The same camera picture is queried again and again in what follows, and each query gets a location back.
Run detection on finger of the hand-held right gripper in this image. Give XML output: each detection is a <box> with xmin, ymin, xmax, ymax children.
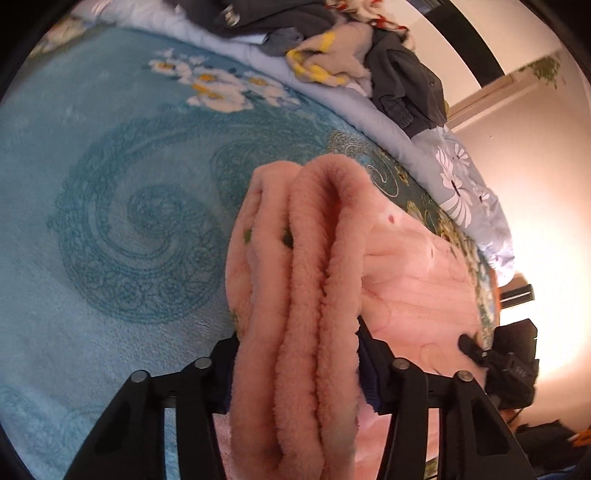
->
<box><xmin>457</xmin><ymin>335</ymin><xmax>495</xmax><ymax>367</ymax></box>

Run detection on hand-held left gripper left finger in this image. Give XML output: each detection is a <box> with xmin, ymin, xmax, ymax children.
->
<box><xmin>65</xmin><ymin>335</ymin><xmax>241</xmax><ymax>480</ymax></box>

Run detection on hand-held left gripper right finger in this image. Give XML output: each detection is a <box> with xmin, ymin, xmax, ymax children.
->
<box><xmin>355</xmin><ymin>318</ymin><xmax>539</xmax><ymax>480</ymax></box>

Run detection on pink fleece garment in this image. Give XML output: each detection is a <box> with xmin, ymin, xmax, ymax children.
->
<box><xmin>224</xmin><ymin>154</ymin><xmax>497</xmax><ymax>480</ymax></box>

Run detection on wooden footboard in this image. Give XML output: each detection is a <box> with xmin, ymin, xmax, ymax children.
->
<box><xmin>492</xmin><ymin>268</ymin><xmax>504</xmax><ymax>342</ymax></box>

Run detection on black metal bars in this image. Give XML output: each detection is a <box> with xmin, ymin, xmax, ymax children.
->
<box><xmin>499</xmin><ymin>274</ymin><xmax>534</xmax><ymax>310</ymax></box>

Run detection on dark cloth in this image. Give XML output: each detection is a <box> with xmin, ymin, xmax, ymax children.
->
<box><xmin>512</xmin><ymin>418</ymin><xmax>591</xmax><ymax>480</ymax></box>

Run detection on blue floral plush blanket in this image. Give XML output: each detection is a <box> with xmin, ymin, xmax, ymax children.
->
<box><xmin>0</xmin><ymin>14</ymin><xmax>497</xmax><ymax>480</ymax></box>

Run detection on wooden door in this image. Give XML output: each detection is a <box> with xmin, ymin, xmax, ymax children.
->
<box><xmin>445</xmin><ymin>74</ymin><xmax>525</xmax><ymax>127</ymax></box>

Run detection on light blue daisy quilt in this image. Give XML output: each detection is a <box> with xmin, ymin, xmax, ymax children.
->
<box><xmin>74</xmin><ymin>0</ymin><xmax>515</xmax><ymax>282</ymax></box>

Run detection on dark grey jacket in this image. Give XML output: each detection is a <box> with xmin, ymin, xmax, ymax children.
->
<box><xmin>367</xmin><ymin>30</ymin><xmax>448</xmax><ymax>138</ymax></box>

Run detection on green leafy plant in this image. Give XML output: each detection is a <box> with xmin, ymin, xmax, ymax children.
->
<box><xmin>519</xmin><ymin>53</ymin><xmax>566</xmax><ymax>90</ymax></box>

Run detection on white black wardrobe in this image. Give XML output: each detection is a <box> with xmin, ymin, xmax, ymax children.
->
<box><xmin>411</xmin><ymin>0</ymin><xmax>568</xmax><ymax>88</ymax></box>

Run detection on grey yellow garment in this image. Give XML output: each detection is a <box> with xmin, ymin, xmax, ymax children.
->
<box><xmin>285</xmin><ymin>21</ymin><xmax>375</xmax><ymax>95</ymax></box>

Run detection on blue grey garment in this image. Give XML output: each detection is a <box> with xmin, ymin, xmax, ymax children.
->
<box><xmin>259</xmin><ymin>28</ymin><xmax>305</xmax><ymax>56</ymax></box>

